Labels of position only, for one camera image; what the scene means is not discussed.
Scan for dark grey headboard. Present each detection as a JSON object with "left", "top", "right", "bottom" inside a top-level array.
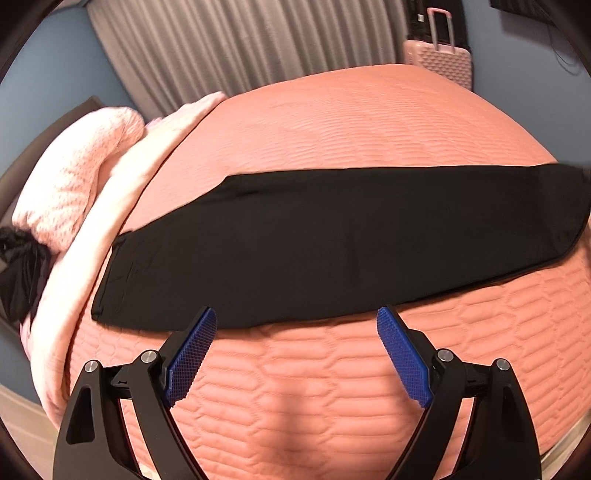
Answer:
[{"left": 0, "top": 95, "right": 107, "bottom": 222}]

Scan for black wall television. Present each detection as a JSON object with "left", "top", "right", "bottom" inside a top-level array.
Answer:
[{"left": 489, "top": 0, "right": 550, "bottom": 21}]

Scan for light pink blanket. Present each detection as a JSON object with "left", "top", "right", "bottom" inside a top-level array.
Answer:
[{"left": 19, "top": 91, "right": 228, "bottom": 418}]

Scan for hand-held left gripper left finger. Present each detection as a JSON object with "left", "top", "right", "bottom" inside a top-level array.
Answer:
[{"left": 53, "top": 306, "right": 219, "bottom": 480}]

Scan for black cable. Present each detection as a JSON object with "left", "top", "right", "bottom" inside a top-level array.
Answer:
[{"left": 545, "top": 18, "right": 583, "bottom": 75}]

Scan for grey curtain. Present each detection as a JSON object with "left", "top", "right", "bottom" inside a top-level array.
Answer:
[{"left": 88, "top": 0, "right": 409, "bottom": 118}]

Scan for pink suitcase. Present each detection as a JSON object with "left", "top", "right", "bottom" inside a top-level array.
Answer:
[{"left": 403, "top": 8, "right": 476, "bottom": 90}]

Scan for black suitcase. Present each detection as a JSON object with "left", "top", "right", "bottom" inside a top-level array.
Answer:
[{"left": 406, "top": 0, "right": 472, "bottom": 51}]

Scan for black pants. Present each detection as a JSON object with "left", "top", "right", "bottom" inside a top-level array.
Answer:
[{"left": 91, "top": 164, "right": 591, "bottom": 330}]

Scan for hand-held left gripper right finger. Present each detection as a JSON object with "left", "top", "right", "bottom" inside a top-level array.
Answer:
[{"left": 376, "top": 305, "right": 542, "bottom": 480}]

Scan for black cloth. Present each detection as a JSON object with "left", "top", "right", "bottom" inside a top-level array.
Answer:
[{"left": 0, "top": 226, "right": 56, "bottom": 324}]

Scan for pink dotted pillow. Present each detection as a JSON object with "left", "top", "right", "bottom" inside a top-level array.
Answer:
[{"left": 10, "top": 107, "right": 146, "bottom": 252}]

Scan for pink quilted bedspread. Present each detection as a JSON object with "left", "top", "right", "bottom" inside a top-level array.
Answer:
[{"left": 28, "top": 65, "right": 591, "bottom": 480}]

